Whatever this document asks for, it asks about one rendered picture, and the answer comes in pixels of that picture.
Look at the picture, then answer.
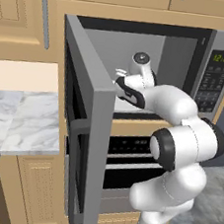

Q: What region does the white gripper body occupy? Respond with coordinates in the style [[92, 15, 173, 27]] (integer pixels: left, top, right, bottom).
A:
[[112, 68, 129, 86]]

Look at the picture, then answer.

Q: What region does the grey microwave door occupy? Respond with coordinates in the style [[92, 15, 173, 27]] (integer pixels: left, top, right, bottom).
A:
[[38, 13, 126, 224]]

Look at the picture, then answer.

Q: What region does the grey microwave oven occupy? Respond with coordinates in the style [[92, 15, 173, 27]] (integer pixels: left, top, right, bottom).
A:
[[65, 13, 224, 133]]

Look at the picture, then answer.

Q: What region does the black built-in oven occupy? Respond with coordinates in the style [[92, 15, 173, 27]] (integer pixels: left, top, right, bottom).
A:
[[99, 131, 181, 223]]

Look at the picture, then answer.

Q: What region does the tall beige cupboard door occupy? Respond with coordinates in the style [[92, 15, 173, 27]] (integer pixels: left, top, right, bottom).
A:
[[0, 0, 59, 66]]

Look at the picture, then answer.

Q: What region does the beige base cupboard door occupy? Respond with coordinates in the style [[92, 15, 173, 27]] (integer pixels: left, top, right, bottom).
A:
[[8, 151, 71, 224]]

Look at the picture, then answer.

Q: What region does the silver oven handle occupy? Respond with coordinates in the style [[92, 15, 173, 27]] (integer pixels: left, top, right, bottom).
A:
[[107, 147, 162, 166]]

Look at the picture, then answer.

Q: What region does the dark grey microwave door handle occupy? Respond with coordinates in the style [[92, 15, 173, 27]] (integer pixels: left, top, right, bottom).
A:
[[57, 116, 96, 224]]

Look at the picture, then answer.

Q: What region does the long silver cupboard handle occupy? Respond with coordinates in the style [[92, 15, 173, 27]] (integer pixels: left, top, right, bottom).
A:
[[34, 0, 56, 50]]

